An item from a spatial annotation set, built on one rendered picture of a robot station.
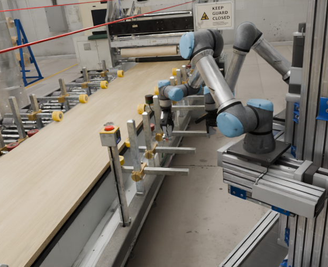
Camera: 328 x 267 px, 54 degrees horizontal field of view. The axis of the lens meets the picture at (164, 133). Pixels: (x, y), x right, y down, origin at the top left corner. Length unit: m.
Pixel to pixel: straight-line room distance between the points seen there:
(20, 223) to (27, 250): 0.19
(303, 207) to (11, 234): 1.19
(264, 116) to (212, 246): 1.34
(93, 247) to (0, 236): 0.46
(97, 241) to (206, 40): 1.13
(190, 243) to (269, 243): 0.61
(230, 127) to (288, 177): 0.35
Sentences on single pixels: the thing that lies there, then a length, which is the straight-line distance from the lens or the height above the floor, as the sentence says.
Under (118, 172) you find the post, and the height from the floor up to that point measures 1.01.
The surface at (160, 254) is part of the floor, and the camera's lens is 2.52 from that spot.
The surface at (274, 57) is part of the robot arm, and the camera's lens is 2.01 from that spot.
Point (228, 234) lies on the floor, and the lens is 2.65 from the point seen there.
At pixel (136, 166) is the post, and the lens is 1.78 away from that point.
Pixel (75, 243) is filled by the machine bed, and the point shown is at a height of 0.69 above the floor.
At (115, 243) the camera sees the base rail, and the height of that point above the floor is 0.70.
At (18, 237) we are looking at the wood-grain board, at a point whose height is 0.90.
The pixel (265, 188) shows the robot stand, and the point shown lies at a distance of 1.45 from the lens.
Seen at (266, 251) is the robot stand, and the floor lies 0.21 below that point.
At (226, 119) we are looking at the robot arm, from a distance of 1.38.
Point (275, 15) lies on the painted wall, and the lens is 10.60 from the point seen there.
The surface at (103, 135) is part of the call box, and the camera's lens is 1.43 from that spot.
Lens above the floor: 1.74
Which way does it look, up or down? 23 degrees down
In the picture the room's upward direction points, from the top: 6 degrees counter-clockwise
